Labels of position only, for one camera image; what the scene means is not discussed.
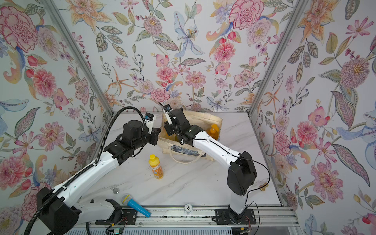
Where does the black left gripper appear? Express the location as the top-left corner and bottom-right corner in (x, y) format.
(132, 127), (163, 151)

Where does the orange bottle yellow cap front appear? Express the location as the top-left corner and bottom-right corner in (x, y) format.
(165, 134), (176, 141)

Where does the orange bottle yellow cap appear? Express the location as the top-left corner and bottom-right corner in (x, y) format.
(149, 154), (164, 179)
(165, 134), (176, 141)

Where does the cream canvas shopping bag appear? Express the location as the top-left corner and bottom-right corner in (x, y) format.
(158, 109), (223, 165)

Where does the large orange dish soap bottle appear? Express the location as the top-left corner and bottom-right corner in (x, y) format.
(207, 124), (219, 140)

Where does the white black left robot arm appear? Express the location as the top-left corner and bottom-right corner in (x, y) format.
(37, 120), (161, 235)

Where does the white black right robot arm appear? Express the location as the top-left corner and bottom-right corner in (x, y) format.
(164, 105), (257, 217)

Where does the blue toy microphone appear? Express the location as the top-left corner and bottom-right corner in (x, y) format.
(121, 194), (151, 218)

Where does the green circuit board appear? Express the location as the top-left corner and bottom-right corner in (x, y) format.
(105, 228), (123, 235)

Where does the small brass weight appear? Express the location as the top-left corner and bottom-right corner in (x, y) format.
(260, 183), (269, 192)

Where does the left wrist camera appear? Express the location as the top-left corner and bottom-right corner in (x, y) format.
(145, 113), (155, 135)

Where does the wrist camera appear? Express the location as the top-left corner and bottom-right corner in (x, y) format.
(145, 113), (155, 135)
(163, 104), (172, 125)

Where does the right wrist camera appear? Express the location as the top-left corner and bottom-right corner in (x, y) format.
(163, 104), (172, 125)

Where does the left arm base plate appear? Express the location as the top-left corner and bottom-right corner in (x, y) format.
(95, 208), (138, 226)

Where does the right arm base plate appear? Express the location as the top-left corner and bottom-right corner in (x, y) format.
(212, 208), (257, 225)

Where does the aluminium rail frame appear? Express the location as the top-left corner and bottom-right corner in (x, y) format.
(68, 204), (303, 235)

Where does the black corrugated cable conduit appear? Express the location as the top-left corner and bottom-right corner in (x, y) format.
(24, 106), (146, 235)

